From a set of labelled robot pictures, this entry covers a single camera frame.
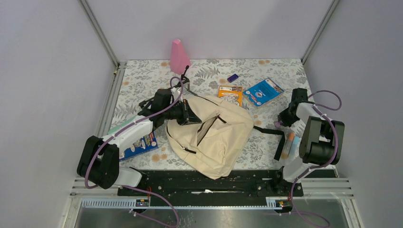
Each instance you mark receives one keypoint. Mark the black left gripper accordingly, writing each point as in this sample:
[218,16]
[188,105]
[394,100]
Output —
[188,117]

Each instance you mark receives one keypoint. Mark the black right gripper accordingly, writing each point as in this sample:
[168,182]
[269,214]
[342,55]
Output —
[282,116]

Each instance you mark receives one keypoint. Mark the beige canvas backpack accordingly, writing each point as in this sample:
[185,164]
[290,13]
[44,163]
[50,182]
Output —
[227,138]

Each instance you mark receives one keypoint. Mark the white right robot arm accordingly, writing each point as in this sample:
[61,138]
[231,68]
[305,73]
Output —
[320,145]

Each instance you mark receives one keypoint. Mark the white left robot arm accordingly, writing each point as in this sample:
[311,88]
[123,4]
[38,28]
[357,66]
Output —
[99,162]

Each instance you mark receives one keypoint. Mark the clear pen pack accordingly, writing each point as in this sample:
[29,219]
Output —
[289,150]

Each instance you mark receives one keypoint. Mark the black compass tool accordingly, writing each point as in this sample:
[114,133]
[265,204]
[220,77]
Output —
[165,99]

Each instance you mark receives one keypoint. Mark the blue booklet right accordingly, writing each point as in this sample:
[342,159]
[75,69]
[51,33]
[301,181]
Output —
[263,92]

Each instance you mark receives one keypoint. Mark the blue picture book left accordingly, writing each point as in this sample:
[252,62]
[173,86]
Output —
[146,144]

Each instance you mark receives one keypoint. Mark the pink cone-shaped object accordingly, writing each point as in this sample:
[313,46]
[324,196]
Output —
[179,59]

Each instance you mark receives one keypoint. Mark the orange booklet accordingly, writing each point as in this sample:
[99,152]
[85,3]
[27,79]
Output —
[232,94]

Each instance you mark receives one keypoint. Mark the small purple box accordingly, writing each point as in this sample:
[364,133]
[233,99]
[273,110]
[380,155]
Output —
[232,78]

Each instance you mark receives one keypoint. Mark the green tube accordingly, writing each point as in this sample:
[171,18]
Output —
[118,127]

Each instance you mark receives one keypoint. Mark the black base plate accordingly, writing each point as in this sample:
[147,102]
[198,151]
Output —
[185,188]

